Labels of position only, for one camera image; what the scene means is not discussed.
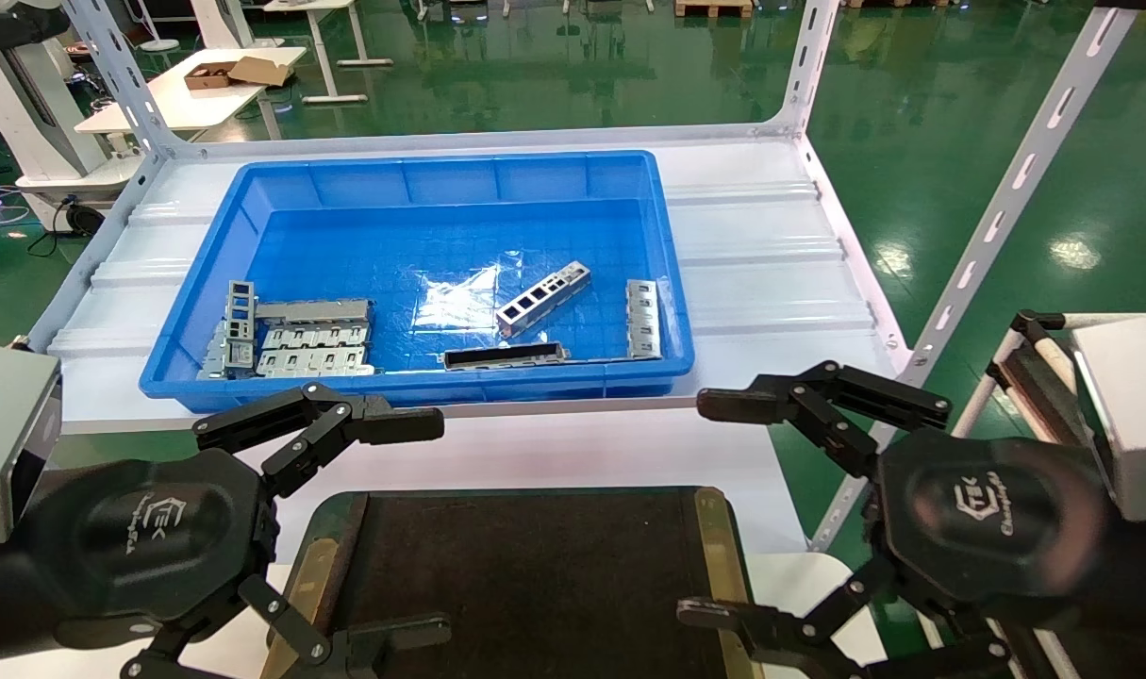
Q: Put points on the white metal shelf rack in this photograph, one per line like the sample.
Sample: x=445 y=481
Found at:
x=761 y=245

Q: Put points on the black work mat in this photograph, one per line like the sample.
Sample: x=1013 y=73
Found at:
x=535 y=575

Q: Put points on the brown cardboard box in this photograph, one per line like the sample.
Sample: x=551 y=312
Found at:
x=238 y=73

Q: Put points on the dark open metal part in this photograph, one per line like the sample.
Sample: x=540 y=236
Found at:
x=506 y=356

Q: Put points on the grey perforated metal part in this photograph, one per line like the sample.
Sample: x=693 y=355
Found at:
x=541 y=299

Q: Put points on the white machine pedestal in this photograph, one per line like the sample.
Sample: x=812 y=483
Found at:
x=25 y=104

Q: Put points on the white desk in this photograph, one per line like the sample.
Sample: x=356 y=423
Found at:
x=318 y=47

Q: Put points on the grey flat metal part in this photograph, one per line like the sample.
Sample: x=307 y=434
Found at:
x=313 y=311

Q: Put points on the white table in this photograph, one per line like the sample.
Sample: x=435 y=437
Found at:
x=186 y=99

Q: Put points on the wooden pallet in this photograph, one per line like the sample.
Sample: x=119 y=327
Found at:
x=714 y=8

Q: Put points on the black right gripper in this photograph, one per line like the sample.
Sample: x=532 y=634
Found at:
x=988 y=519

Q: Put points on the grey upright metal part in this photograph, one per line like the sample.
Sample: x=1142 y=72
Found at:
x=240 y=325

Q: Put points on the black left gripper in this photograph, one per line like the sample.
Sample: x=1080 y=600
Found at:
x=148 y=538

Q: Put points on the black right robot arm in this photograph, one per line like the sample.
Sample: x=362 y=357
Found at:
x=1138 y=585

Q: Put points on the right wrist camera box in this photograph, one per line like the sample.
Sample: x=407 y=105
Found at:
x=1138 y=405

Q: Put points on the clear plastic film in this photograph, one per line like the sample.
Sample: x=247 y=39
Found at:
x=459 y=297

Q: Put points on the blue plastic bin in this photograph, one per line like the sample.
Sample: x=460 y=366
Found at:
x=346 y=245

